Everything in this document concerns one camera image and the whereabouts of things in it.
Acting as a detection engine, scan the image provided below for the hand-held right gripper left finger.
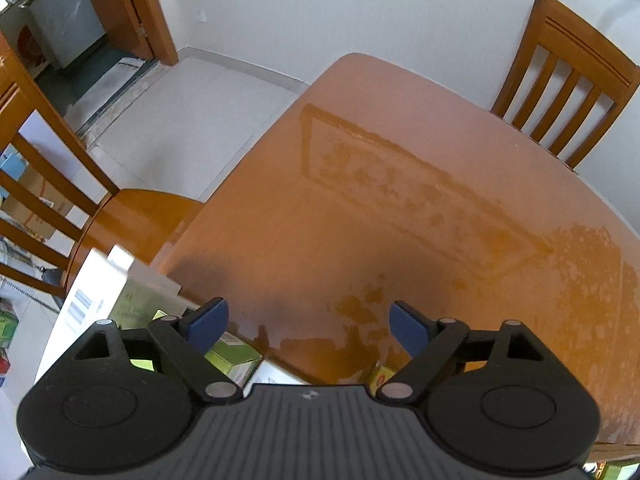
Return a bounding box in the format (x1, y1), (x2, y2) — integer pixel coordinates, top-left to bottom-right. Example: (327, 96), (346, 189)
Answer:
(74, 297), (240, 403)

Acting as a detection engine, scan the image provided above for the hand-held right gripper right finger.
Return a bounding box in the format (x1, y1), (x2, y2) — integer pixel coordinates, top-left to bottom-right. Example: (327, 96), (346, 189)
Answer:
(375, 300), (546, 403)

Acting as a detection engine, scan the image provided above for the yellow box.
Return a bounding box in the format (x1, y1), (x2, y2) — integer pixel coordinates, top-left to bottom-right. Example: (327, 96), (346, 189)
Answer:
(366, 359), (403, 397)

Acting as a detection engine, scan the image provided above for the green cartoon print box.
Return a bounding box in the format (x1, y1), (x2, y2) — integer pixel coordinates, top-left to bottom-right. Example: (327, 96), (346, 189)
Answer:
(106, 260), (201, 333)

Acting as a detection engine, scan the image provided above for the large white medicine box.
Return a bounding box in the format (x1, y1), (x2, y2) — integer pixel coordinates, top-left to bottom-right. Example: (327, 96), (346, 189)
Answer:
(34, 244), (137, 386)

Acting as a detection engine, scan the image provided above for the wooden desktop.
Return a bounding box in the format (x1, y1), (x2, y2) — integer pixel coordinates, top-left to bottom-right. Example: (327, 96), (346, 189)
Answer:
(150, 52), (640, 461)

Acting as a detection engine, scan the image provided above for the wooden dining chair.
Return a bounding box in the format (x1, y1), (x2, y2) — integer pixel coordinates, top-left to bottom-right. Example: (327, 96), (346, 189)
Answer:
(0, 47), (207, 297)
(490, 0), (640, 170)

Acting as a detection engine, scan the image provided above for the white washing machine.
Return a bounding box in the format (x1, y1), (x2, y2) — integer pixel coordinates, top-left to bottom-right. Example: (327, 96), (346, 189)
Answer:
(20, 0), (107, 69)

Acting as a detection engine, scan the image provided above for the wooden door frame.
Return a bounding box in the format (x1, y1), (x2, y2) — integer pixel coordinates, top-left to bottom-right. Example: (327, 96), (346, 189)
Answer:
(75, 0), (179, 66)

